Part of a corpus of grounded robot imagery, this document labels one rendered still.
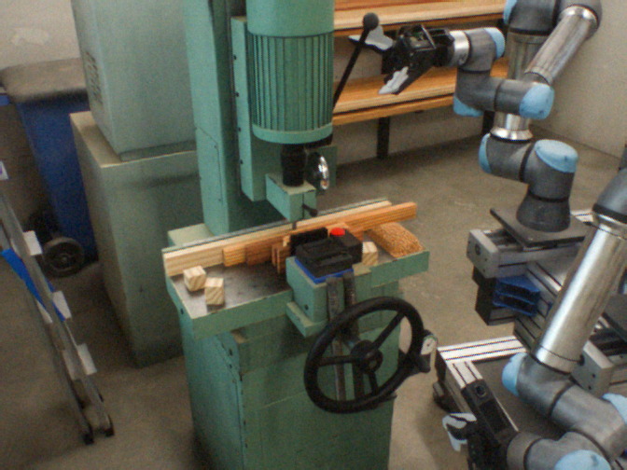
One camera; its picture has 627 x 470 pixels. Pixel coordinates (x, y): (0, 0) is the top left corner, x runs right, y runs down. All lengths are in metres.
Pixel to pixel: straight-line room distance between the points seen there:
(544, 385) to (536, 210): 0.80
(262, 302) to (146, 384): 1.25
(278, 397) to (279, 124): 0.65
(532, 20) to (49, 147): 2.10
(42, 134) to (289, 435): 1.87
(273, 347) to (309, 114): 0.53
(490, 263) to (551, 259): 0.19
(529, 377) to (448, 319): 1.68
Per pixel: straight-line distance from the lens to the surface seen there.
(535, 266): 1.83
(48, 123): 2.93
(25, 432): 2.45
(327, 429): 1.65
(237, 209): 1.57
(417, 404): 2.35
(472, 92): 1.44
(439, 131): 4.73
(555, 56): 1.52
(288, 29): 1.20
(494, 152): 1.81
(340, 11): 3.45
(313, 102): 1.25
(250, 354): 1.37
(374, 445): 1.81
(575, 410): 1.09
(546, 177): 1.78
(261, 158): 1.43
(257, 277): 1.36
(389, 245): 1.46
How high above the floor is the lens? 1.64
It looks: 29 degrees down
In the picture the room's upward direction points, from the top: straight up
